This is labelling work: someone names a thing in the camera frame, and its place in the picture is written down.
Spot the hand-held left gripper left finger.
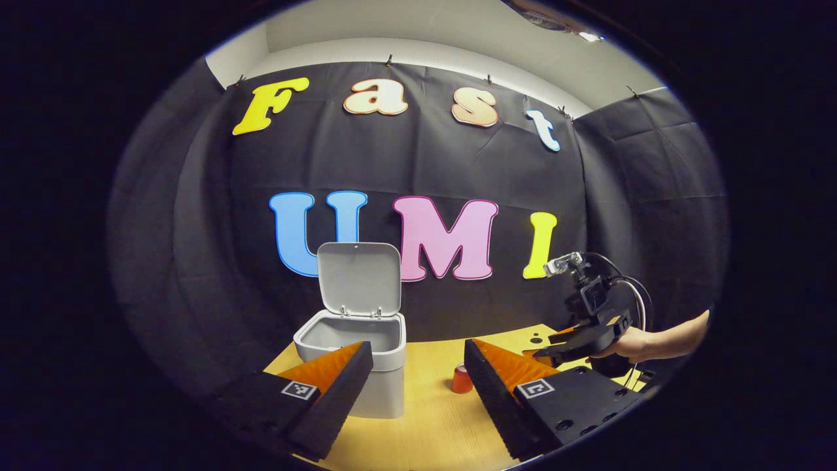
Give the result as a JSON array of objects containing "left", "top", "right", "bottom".
[{"left": 214, "top": 340, "right": 375, "bottom": 462}]

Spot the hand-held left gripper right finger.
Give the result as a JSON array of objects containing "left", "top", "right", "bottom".
[{"left": 463, "top": 338, "right": 646, "bottom": 461}]

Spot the white desktop garbage bin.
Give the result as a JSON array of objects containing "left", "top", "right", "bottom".
[{"left": 293, "top": 241, "right": 407, "bottom": 420}]

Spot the wooden desktop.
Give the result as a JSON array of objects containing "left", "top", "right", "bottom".
[{"left": 264, "top": 323, "right": 655, "bottom": 471}]

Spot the black backdrop cloth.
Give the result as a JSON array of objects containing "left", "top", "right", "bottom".
[{"left": 107, "top": 59, "right": 730, "bottom": 400}]

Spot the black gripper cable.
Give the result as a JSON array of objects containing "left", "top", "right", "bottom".
[{"left": 584, "top": 251, "right": 655, "bottom": 391}]

